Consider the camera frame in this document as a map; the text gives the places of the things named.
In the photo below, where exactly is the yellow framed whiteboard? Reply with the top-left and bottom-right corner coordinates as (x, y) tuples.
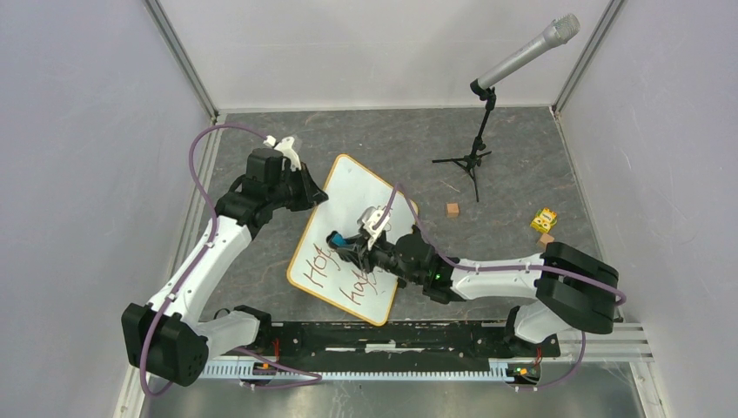
(286, 154), (398, 327)

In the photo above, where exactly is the silver microphone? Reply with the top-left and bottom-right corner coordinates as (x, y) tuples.
(470, 13), (580, 95)

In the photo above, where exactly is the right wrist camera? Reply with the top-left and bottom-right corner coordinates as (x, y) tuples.
(357, 206), (390, 250)

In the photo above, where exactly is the yellow toy block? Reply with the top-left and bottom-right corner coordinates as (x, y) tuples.
(530, 207), (558, 233)

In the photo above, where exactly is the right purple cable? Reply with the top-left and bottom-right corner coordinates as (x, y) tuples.
(380, 183), (627, 394)

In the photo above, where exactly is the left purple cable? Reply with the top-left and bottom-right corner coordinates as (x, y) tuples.
(139, 122), (275, 399)

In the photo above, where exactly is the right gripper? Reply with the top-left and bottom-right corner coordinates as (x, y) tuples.
(338, 233), (423, 287)

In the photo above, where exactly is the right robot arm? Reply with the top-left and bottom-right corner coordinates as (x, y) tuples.
(326, 228), (627, 355)

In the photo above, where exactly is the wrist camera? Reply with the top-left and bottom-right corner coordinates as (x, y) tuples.
(357, 206), (390, 250)
(263, 135), (302, 172)

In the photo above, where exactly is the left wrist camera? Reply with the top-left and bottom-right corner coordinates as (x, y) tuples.
(263, 135), (302, 172)

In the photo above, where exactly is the blue whiteboard eraser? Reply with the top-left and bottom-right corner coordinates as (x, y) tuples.
(326, 232), (350, 247)

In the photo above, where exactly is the purple cable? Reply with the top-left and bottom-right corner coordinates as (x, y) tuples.
(139, 122), (275, 399)
(380, 183), (627, 394)

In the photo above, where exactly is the white cable duct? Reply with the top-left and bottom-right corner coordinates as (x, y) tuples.
(200, 356), (540, 383)

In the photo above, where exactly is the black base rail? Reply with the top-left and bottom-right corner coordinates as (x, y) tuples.
(249, 320), (560, 372)

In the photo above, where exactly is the black microphone tripod stand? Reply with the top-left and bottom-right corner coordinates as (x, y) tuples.
(431, 80), (497, 203)

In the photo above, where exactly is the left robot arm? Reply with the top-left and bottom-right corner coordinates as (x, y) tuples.
(122, 146), (328, 387)

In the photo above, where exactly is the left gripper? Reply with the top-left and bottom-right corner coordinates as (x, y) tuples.
(268, 163), (329, 212)

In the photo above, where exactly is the small wooden cube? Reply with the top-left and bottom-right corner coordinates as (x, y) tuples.
(446, 202), (460, 219)
(537, 233), (555, 249)

